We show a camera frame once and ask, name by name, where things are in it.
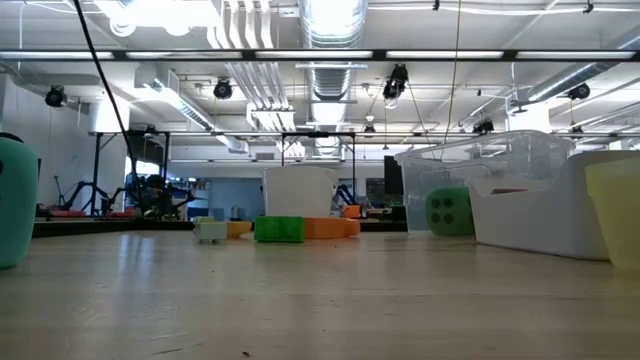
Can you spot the teal foam die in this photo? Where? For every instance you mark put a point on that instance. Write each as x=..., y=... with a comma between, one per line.
x=17, y=210

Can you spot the black background station frame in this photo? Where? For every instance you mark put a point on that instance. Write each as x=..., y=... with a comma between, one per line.
x=353, y=165
x=95, y=170

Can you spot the red foam die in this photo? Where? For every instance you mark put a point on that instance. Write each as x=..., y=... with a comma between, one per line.
x=510, y=191

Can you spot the orange angled long brick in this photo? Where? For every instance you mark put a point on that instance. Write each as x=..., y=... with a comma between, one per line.
x=332, y=228

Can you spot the black background robot arms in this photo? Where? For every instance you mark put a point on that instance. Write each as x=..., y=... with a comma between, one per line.
x=155, y=195

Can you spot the red background object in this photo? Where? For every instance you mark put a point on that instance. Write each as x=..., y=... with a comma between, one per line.
x=67, y=213
x=120, y=213

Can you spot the green foam die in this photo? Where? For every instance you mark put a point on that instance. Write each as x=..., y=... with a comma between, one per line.
x=447, y=212

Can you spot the yellow translucent plastic bin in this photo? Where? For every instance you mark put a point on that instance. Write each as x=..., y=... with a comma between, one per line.
x=617, y=215

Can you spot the black table frame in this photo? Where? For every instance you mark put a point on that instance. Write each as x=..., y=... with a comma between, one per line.
x=100, y=228

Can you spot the green toy brick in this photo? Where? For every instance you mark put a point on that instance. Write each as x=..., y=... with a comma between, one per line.
x=279, y=230

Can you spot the orange background box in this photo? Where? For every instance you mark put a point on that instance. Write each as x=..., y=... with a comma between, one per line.
x=351, y=212

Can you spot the orange flat toy brick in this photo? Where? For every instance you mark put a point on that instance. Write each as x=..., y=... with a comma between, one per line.
x=239, y=229

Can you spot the light green small brick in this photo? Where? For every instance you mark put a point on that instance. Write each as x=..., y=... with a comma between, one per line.
x=204, y=219

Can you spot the black monitor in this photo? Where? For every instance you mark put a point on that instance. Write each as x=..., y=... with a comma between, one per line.
x=392, y=175

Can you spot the black ceiling-hung camera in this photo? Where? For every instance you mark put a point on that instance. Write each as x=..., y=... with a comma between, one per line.
x=395, y=82
x=55, y=96
x=369, y=130
x=579, y=91
x=223, y=89
x=484, y=125

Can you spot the teal and white square brick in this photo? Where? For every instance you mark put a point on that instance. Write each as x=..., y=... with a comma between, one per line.
x=211, y=232

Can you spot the white plastic bin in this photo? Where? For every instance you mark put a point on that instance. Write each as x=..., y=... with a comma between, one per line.
x=540, y=225

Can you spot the clear plastic bin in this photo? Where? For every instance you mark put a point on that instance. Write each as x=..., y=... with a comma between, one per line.
x=450, y=165

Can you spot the black overhead frame beam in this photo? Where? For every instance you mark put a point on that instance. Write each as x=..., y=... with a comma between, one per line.
x=380, y=55

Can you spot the silver ventilation duct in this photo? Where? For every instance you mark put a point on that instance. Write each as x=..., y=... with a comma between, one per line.
x=332, y=30
x=575, y=75

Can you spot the white bucket with face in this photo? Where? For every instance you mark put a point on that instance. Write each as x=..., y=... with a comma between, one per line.
x=297, y=192

